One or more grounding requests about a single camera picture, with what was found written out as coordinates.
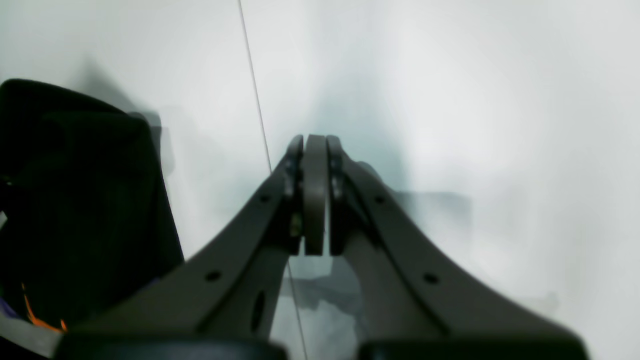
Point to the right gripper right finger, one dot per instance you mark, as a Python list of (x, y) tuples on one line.
[(419, 304)]

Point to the black T-shirt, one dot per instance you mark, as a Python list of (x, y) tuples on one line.
[(88, 218)]

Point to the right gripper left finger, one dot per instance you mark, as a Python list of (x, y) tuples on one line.
[(220, 305)]

